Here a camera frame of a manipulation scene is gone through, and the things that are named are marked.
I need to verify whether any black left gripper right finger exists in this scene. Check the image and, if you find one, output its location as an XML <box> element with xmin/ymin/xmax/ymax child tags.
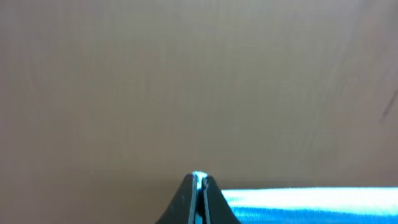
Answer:
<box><xmin>201</xmin><ymin>176</ymin><xmax>240</xmax><ymax>224</ymax></box>

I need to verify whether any light blue t-shirt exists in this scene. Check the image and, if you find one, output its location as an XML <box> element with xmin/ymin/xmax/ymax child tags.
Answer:
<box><xmin>193</xmin><ymin>171</ymin><xmax>397</xmax><ymax>223</ymax></box>

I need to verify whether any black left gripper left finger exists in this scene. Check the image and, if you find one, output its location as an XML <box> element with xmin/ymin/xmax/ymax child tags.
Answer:
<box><xmin>155</xmin><ymin>174</ymin><xmax>198</xmax><ymax>224</ymax></box>

